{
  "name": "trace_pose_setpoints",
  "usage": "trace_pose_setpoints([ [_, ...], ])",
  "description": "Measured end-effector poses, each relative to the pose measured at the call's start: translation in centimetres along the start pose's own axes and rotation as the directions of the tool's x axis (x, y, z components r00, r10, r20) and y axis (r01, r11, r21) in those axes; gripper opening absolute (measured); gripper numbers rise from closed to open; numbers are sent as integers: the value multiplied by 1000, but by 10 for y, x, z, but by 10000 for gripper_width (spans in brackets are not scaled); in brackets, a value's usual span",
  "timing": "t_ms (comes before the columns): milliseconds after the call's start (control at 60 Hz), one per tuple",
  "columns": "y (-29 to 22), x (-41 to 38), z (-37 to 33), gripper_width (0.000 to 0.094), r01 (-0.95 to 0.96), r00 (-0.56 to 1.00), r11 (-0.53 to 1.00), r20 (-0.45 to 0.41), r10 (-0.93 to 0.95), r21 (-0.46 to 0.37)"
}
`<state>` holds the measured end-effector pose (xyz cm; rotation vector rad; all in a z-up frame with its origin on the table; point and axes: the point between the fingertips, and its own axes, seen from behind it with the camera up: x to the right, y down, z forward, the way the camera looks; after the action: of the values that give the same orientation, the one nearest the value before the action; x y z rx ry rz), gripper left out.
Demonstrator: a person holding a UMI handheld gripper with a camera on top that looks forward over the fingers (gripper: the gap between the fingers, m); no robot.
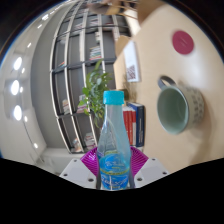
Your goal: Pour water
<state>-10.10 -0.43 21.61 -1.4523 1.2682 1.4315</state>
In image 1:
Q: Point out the large green potted plant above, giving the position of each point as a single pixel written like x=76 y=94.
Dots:
x=96 y=90

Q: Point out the round ceiling lights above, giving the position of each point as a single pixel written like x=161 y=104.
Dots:
x=15 y=87

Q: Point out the white magazine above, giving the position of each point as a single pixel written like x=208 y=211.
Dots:
x=131 y=63

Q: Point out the clear bottle with teal cap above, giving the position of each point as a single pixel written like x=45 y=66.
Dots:
x=113 y=150

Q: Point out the red book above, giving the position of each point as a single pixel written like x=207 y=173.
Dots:
x=130 y=126

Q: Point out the grey bookshelf unit with books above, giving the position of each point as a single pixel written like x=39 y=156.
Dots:
x=73 y=66

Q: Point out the dark blue book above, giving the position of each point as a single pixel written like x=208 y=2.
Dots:
x=140 y=125

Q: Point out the grey-green patterned mug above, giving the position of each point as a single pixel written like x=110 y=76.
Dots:
x=176 y=106

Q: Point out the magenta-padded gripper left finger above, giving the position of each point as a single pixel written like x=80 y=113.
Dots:
x=75 y=171

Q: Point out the flat round red coaster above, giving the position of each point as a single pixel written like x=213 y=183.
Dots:
x=183 y=42

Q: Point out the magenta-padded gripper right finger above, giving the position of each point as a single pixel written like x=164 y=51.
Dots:
x=151 y=170

